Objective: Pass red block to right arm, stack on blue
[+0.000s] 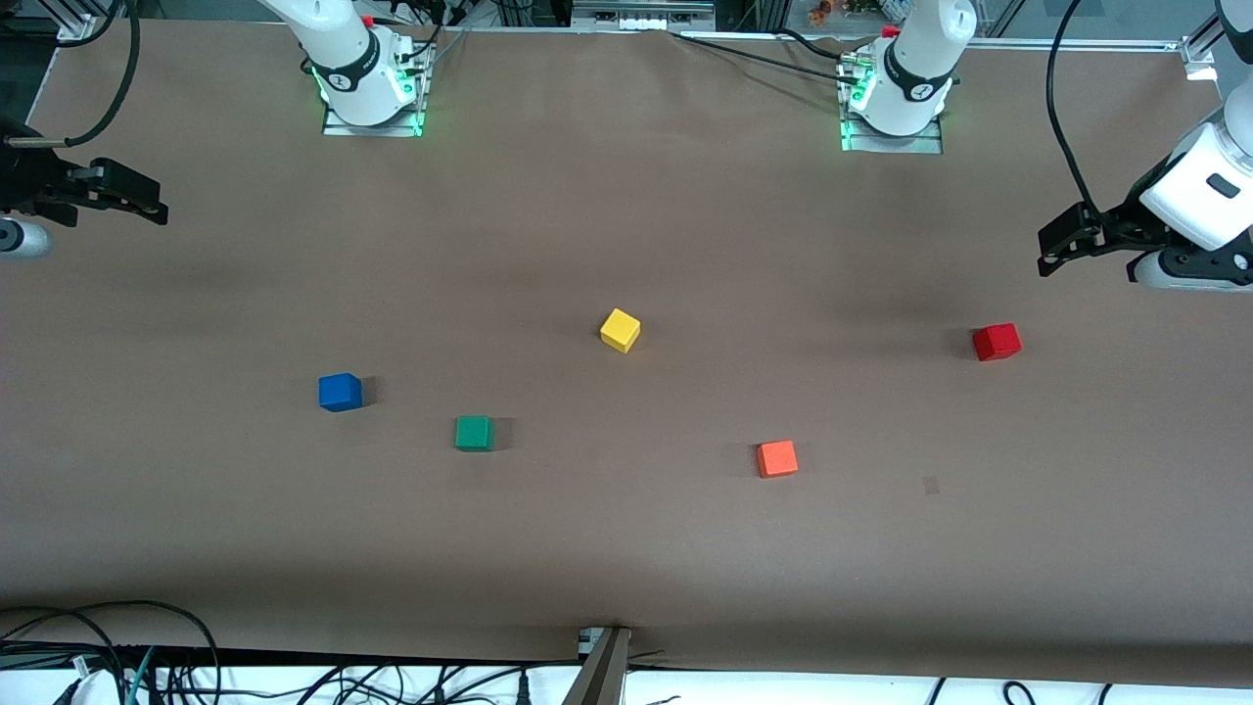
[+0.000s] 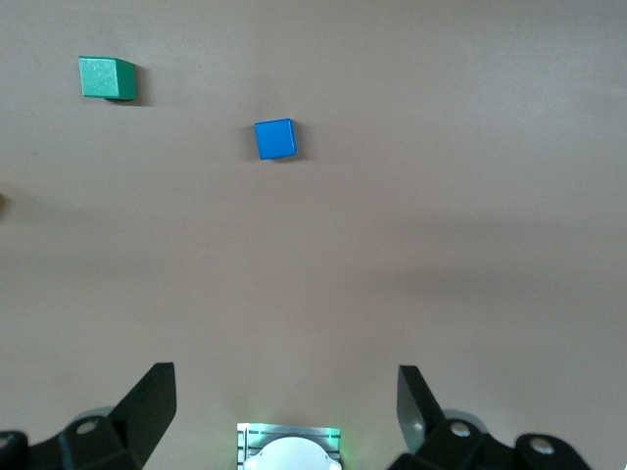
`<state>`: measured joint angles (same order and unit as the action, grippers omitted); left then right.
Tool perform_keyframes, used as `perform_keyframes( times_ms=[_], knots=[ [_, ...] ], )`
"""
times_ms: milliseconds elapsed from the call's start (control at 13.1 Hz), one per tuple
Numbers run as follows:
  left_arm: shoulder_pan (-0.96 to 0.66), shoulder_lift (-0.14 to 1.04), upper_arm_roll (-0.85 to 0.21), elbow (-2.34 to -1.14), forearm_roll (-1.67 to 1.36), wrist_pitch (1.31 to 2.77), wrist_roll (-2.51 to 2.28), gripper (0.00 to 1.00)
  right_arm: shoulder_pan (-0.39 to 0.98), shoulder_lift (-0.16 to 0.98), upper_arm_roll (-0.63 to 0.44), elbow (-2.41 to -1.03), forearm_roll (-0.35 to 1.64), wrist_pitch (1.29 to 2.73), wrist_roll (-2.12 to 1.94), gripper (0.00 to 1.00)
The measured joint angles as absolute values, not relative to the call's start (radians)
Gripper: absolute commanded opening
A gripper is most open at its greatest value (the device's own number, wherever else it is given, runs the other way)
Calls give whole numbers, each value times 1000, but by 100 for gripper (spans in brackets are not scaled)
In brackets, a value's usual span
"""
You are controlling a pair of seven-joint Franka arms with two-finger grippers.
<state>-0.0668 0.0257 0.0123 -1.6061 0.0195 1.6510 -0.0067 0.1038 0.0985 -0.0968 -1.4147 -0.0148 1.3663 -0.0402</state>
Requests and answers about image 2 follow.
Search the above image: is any blue wooden block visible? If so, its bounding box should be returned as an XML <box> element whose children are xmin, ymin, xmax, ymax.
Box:
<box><xmin>253</xmin><ymin>117</ymin><xmax>298</xmax><ymax>162</ymax></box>

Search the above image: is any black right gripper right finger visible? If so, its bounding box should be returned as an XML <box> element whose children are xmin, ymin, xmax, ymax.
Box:
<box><xmin>386</xmin><ymin>364</ymin><xmax>595</xmax><ymax>470</ymax></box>

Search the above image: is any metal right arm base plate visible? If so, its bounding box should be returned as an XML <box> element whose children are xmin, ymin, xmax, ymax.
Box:
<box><xmin>236</xmin><ymin>422</ymin><xmax>342</xmax><ymax>470</ymax></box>

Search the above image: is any brown table cover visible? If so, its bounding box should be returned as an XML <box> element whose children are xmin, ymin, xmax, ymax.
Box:
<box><xmin>0</xmin><ymin>0</ymin><xmax>627</xmax><ymax>470</ymax></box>

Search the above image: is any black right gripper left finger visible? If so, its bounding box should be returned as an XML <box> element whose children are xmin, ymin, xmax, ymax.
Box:
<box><xmin>0</xmin><ymin>361</ymin><xmax>177</xmax><ymax>470</ymax></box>

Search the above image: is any green wooden block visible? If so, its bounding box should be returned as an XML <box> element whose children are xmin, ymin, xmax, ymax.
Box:
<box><xmin>77</xmin><ymin>55</ymin><xmax>137</xmax><ymax>102</ymax></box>

